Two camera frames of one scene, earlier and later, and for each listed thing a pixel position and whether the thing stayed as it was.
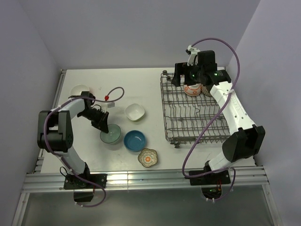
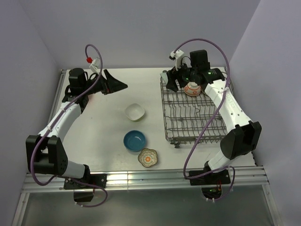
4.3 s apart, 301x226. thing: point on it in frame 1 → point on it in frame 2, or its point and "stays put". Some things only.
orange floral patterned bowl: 193,90 stays put
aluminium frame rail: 206,176 stays put
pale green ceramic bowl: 114,133 → 164,77
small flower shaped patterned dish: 147,157 stays put
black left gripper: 102,123 → 110,85
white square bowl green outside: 134,112 stays put
